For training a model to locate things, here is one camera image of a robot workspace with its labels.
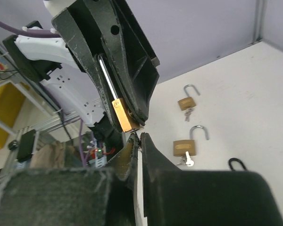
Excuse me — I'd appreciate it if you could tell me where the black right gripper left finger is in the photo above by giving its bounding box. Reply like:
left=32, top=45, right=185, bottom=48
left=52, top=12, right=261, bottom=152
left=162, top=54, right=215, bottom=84
left=0, top=134, right=138, bottom=226

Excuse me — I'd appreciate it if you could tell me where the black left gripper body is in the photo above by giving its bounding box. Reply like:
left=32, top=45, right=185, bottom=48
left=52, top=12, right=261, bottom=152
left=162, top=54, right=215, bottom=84
left=112, top=0, right=160, bottom=118

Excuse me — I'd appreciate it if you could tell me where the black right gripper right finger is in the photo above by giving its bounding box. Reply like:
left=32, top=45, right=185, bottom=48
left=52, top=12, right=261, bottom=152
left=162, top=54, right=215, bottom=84
left=141, top=133, right=283, bottom=226

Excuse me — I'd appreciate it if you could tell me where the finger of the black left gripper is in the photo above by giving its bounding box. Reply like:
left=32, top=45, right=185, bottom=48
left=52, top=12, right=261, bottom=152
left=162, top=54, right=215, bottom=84
left=52, top=7, right=121, bottom=132
left=84, top=0, right=148, bottom=125

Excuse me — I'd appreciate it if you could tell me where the medium brass padlock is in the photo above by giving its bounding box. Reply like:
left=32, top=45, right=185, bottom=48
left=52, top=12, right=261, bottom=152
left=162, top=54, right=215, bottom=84
left=173, top=125, right=209, bottom=157

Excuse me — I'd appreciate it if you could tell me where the large brass padlock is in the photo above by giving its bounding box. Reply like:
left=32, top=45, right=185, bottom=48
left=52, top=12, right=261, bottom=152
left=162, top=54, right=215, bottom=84
left=178, top=84, right=200, bottom=111

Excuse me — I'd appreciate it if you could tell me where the small brass padlock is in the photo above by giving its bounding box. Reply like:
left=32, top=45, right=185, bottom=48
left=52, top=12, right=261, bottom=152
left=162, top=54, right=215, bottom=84
left=97, top=55, right=141, bottom=132

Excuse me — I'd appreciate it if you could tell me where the black padlock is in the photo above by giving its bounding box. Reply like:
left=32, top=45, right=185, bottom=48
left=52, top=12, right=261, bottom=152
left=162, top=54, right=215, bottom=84
left=227, top=157, right=248, bottom=171

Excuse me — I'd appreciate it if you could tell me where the silver key bunch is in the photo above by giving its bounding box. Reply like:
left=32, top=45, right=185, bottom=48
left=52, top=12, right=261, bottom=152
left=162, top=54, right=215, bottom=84
left=177, top=151, right=194, bottom=167

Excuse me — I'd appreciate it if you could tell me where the small silver key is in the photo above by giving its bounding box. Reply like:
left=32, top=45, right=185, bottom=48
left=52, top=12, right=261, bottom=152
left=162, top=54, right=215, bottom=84
left=184, top=108, right=193, bottom=121

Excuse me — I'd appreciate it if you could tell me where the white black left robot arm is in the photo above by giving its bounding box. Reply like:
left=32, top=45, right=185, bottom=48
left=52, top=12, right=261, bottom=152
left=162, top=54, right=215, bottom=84
left=3, top=0, right=160, bottom=149

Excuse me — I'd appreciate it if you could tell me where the black smartphone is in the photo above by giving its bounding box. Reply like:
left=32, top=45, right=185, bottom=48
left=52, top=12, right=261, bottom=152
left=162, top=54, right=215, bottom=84
left=17, top=129, right=36, bottom=162

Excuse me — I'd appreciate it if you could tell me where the yellow box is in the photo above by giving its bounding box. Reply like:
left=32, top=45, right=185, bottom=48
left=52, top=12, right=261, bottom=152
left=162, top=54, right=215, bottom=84
left=0, top=83, right=25, bottom=149

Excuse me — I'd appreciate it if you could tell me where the white slotted cable duct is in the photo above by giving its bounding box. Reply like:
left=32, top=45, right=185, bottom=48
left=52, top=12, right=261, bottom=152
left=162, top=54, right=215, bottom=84
left=87, top=156, right=107, bottom=168

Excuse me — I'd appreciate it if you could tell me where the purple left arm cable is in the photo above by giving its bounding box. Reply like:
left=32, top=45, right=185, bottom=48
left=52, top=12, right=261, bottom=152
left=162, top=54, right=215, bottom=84
left=0, top=15, right=95, bottom=168

